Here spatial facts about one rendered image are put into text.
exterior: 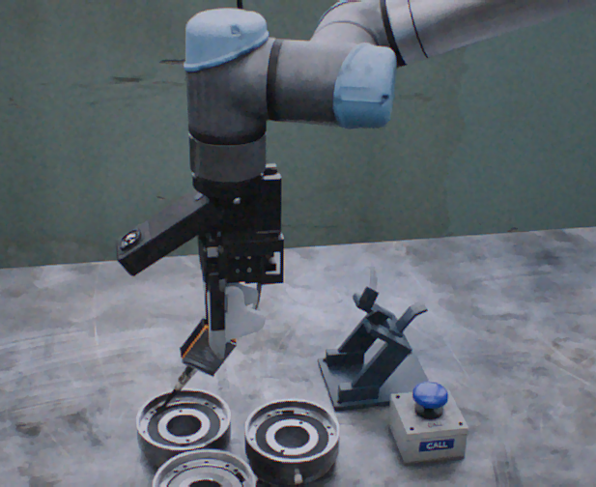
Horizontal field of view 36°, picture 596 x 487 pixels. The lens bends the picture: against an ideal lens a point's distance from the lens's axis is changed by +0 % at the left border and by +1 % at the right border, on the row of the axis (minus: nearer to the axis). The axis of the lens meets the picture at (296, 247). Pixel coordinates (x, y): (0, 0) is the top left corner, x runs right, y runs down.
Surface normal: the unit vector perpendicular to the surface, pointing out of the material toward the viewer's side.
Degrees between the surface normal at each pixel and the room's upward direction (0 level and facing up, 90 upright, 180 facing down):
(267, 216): 90
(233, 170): 90
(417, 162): 90
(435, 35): 109
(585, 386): 0
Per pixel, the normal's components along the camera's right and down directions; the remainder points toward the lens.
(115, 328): 0.02, -0.87
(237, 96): -0.18, 0.55
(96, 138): 0.18, 0.48
